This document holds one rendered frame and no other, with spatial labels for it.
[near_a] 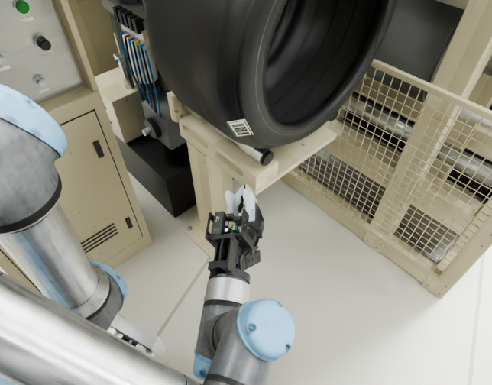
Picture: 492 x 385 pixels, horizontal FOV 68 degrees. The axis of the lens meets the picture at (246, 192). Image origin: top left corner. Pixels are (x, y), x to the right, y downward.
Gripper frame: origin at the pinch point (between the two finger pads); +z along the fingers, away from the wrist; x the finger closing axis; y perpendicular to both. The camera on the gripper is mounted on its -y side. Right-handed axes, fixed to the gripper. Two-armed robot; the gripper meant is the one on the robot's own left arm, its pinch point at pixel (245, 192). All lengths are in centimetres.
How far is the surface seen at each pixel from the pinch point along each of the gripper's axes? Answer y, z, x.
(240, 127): 6.8, 12.2, 0.2
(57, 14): 26, 50, 53
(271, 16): 25.2, 17.9, -12.1
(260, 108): 9.2, 14.1, -4.9
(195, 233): -88, 41, 66
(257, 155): -11.0, 19.4, 3.1
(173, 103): -3.0, 37.8, 29.0
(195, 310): -87, 1, 57
